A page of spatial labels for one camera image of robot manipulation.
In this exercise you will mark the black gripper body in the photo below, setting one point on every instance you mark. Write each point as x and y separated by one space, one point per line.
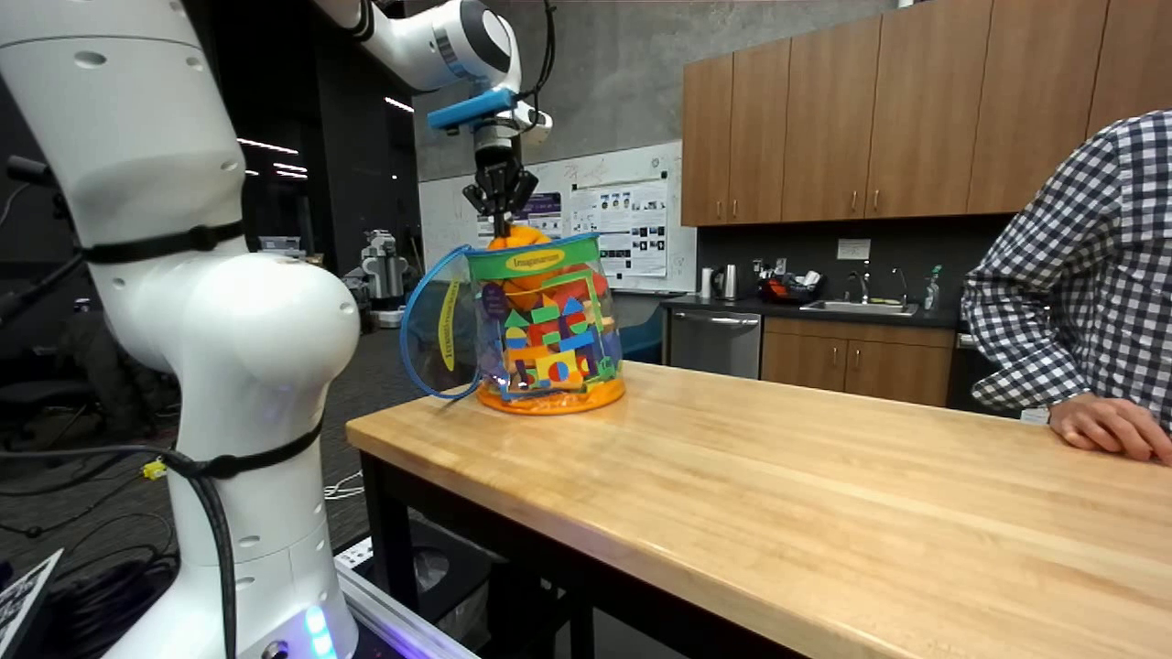
500 158

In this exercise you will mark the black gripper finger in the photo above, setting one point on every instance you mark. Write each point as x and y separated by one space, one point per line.
522 195
486 200

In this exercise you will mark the robot base platform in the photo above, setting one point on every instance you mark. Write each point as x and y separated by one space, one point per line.
391 625

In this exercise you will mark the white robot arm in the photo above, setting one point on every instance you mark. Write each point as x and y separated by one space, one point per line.
242 331

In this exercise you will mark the clear round blue-rimmed bag lid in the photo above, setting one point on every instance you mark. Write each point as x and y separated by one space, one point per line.
422 331

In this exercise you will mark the checkered shirt person right hand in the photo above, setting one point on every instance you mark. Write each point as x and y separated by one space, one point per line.
1118 427

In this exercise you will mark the printed poster on whiteboard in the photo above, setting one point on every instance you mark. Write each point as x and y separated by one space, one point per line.
626 240

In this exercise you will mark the grey lab equipment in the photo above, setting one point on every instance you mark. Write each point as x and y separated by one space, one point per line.
376 270

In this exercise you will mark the jar of colourful blocks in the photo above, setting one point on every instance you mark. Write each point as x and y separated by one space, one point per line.
560 351

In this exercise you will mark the blue lounge chair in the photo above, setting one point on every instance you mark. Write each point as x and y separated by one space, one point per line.
643 343

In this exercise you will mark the white paper towel roll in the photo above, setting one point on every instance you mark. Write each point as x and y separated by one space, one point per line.
703 283

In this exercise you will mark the steel kettle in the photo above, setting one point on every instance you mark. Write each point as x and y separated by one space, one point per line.
729 283

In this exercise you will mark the stainless steel dishwasher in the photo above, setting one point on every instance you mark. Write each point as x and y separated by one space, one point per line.
717 343

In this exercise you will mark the dark countertop appliance cluster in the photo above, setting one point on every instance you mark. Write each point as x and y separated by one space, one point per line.
787 285

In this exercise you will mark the steel kitchen sink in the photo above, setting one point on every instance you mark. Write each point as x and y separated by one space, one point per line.
855 310

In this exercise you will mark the kitchen faucet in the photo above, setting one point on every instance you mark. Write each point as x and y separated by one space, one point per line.
866 283

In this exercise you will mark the wooden lower sink cabinet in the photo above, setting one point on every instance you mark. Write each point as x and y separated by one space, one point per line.
855 361

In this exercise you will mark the soap dispenser bottle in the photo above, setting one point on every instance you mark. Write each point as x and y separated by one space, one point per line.
931 285

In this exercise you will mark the person in checkered shirt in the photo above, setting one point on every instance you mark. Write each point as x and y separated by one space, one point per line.
1075 281

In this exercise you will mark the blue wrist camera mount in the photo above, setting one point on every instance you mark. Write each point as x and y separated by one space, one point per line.
469 110

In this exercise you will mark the white wall outlet plate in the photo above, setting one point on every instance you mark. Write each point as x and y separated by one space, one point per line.
855 249

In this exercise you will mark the wooden upper wall cabinets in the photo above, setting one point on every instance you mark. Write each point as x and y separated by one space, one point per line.
902 110

